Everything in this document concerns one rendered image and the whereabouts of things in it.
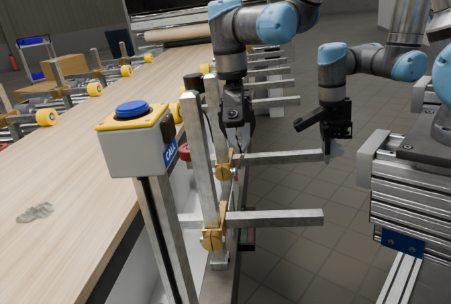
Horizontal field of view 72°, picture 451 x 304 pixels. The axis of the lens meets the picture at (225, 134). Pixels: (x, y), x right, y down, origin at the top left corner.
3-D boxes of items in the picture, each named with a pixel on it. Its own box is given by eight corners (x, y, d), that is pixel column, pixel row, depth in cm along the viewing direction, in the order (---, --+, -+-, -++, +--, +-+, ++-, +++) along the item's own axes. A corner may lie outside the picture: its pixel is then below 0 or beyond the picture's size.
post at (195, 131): (228, 261, 84) (198, 88, 65) (227, 271, 81) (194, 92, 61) (215, 261, 84) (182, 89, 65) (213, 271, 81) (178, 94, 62)
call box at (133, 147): (180, 154, 43) (169, 100, 40) (166, 182, 37) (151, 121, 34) (133, 157, 45) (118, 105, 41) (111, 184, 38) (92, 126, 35)
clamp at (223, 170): (235, 160, 108) (233, 146, 105) (231, 181, 95) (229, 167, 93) (219, 160, 108) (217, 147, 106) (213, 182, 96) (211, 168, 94)
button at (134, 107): (155, 111, 39) (152, 98, 39) (144, 123, 36) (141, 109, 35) (125, 113, 40) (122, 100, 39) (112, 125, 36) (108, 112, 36)
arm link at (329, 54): (356, 42, 82) (329, 48, 79) (355, 83, 86) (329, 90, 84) (336, 40, 88) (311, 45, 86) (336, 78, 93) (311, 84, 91)
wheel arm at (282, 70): (290, 72, 164) (289, 65, 163) (290, 74, 161) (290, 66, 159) (197, 81, 172) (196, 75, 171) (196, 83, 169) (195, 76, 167)
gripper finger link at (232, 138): (242, 145, 85) (238, 113, 81) (241, 156, 79) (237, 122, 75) (231, 145, 85) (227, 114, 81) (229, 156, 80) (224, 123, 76)
